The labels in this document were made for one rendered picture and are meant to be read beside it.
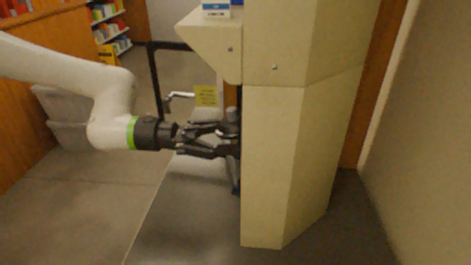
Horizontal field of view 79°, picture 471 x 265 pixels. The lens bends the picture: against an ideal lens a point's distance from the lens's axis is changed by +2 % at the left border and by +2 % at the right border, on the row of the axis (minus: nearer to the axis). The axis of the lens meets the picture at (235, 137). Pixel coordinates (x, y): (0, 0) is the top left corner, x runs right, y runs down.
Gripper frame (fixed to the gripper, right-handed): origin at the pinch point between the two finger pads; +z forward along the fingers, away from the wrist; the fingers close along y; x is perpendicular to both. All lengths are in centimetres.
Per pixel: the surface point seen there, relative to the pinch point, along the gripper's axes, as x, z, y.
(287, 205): 9.2, 13.2, -13.2
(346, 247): 26.1, 30.8, -10.8
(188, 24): -30.8, -7.4, -12.1
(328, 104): -14.6, 19.5, -6.7
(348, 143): 15.1, 36.8, 23.8
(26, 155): 109, -192, 115
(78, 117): 83, -153, 142
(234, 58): -25.7, 0.4, -13.1
